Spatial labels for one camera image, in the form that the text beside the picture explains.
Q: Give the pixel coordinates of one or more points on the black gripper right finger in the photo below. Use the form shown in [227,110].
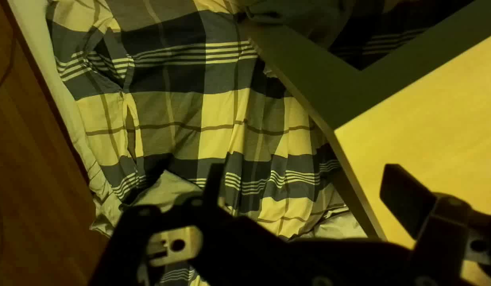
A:
[405,197]

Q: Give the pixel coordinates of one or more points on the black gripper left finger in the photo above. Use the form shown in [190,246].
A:
[176,224]

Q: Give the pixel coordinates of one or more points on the light wooden side table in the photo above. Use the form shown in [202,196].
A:
[388,81]

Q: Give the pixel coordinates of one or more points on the plaid yellow grey bedsheet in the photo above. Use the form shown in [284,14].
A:
[168,88]

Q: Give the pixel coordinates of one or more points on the wooden bed frame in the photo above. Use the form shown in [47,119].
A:
[44,205]

